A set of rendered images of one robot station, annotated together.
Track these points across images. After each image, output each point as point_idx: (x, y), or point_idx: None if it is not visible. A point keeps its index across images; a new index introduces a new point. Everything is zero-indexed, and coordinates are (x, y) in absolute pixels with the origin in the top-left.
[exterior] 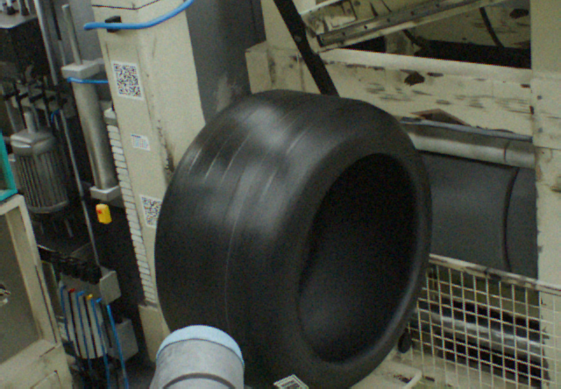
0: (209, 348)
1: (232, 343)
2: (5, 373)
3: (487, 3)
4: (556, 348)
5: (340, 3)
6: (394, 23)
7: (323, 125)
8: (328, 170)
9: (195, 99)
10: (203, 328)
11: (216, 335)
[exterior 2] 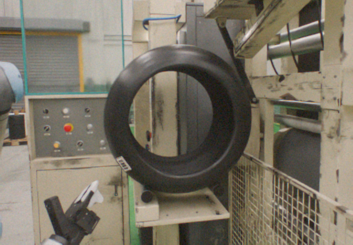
0: None
1: (12, 71)
2: (102, 156)
3: (279, 5)
4: (298, 228)
5: (241, 29)
6: (252, 31)
7: (174, 47)
8: (164, 63)
9: None
10: (7, 62)
11: (6, 64)
